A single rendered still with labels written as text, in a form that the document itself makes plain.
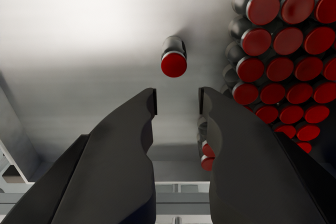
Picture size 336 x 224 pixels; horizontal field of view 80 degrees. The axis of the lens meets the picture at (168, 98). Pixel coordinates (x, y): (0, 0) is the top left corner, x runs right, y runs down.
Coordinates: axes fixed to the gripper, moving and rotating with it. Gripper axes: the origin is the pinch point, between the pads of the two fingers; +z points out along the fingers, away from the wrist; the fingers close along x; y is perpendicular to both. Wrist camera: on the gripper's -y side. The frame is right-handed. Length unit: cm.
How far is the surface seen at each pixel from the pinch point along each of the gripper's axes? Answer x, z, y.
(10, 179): -23.5, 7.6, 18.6
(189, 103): 1.5, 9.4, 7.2
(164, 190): -9, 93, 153
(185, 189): 9, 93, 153
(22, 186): -137, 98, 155
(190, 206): 7, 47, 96
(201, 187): 23, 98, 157
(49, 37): -12.0, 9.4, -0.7
